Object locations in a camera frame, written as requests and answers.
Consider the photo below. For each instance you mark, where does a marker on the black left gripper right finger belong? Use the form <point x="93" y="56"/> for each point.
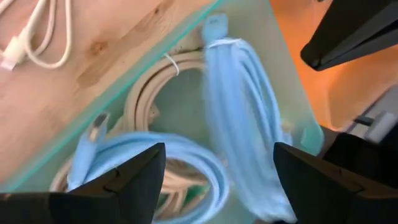
<point x="326" y="199"/>

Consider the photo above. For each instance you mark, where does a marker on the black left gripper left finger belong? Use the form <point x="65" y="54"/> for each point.
<point x="124" y="202"/>

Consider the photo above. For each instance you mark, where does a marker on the green translucent tray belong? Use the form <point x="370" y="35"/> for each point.
<point x="183" y="105"/>

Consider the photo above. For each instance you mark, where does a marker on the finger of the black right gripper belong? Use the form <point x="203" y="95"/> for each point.
<point x="351" y="34"/>

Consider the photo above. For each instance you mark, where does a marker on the silver frame bracket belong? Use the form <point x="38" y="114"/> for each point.
<point x="381" y="124"/>

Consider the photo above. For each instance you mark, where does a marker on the orange translucent tray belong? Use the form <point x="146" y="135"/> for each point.
<point x="326" y="93"/>

